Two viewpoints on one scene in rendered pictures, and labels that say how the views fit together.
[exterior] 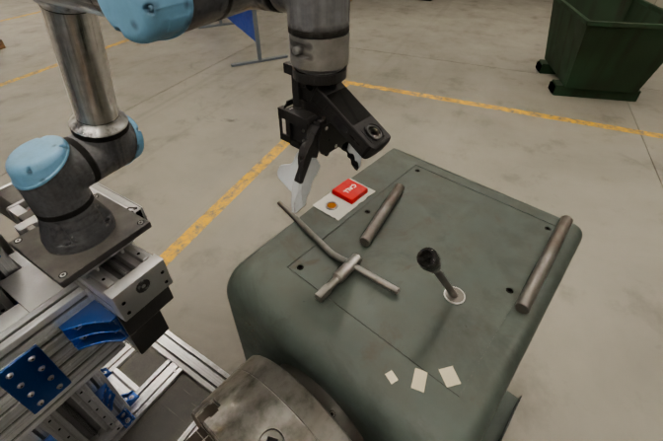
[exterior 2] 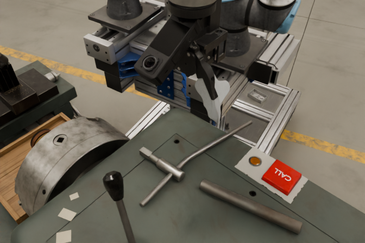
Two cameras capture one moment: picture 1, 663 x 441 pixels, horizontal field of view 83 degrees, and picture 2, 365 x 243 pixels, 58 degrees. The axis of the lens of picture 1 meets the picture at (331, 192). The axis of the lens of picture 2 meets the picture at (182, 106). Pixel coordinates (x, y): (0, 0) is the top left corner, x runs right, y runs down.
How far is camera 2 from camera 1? 0.64 m
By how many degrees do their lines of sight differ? 65
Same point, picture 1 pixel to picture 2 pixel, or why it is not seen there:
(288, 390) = (86, 144)
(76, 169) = (238, 7)
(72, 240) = not seen: hidden behind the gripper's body
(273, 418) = (72, 139)
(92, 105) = not seen: outside the picture
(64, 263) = not seen: hidden behind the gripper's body
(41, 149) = not seen: outside the picture
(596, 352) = not seen: outside the picture
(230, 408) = (86, 123)
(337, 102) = (168, 28)
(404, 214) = (253, 230)
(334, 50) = not seen: outside the picture
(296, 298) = (146, 140)
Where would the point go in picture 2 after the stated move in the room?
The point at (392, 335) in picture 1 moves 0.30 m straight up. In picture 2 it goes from (105, 200) to (70, 82)
